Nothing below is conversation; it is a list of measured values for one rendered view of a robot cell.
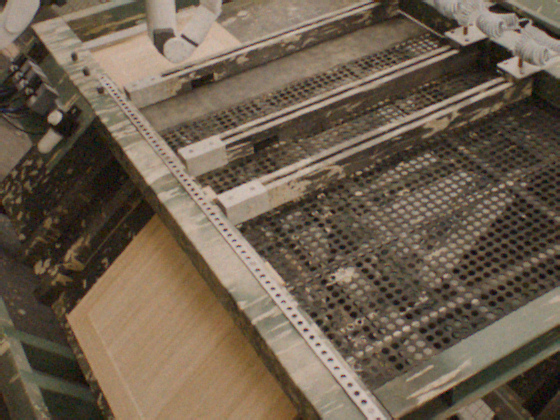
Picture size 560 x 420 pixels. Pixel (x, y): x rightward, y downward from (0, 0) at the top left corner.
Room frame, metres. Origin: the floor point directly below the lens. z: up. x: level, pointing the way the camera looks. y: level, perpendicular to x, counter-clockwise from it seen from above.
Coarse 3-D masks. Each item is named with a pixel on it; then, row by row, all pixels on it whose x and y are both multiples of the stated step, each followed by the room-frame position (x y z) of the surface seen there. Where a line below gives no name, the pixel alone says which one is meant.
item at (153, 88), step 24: (384, 0) 3.07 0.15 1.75; (312, 24) 2.99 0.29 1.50; (336, 24) 3.00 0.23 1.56; (360, 24) 3.06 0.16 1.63; (240, 48) 2.86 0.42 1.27; (264, 48) 2.87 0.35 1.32; (288, 48) 2.93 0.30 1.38; (168, 72) 2.75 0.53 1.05; (192, 72) 2.75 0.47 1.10; (216, 72) 2.80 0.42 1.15; (144, 96) 2.69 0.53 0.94; (168, 96) 2.74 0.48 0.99
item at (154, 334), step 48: (144, 240) 2.57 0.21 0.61; (96, 288) 2.59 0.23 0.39; (144, 288) 2.47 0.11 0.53; (192, 288) 2.36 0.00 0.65; (96, 336) 2.48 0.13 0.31; (144, 336) 2.38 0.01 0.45; (192, 336) 2.27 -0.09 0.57; (240, 336) 2.18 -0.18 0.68; (144, 384) 2.29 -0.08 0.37; (192, 384) 2.19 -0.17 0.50; (240, 384) 2.10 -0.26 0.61
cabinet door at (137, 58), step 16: (208, 32) 3.08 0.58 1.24; (224, 32) 3.07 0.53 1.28; (112, 48) 3.01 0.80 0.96; (128, 48) 3.01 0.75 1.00; (144, 48) 3.01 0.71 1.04; (208, 48) 2.98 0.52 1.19; (224, 48) 2.97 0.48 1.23; (112, 64) 2.92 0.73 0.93; (128, 64) 2.92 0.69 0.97; (144, 64) 2.91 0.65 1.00; (160, 64) 2.90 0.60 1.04; (176, 64) 2.90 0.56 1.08; (128, 80) 2.82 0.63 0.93
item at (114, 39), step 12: (240, 0) 3.24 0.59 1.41; (252, 0) 3.27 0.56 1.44; (264, 0) 3.31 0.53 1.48; (180, 12) 3.18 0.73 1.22; (192, 12) 3.17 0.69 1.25; (144, 24) 3.11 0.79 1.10; (108, 36) 3.05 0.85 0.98; (120, 36) 3.04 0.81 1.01; (132, 36) 3.06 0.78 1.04; (96, 48) 3.00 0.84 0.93
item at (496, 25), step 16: (448, 0) 2.76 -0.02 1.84; (496, 0) 2.65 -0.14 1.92; (512, 0) 2.62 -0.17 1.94; (448, 16) 2.77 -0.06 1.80; (480, 16) 2.65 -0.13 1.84; (528, 16) 2.55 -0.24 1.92; (496, 32) 2.60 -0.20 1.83; (528, 48) 2.48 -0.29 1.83; (544, 48) 2.46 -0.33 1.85; (544, 64) 2.47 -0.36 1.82
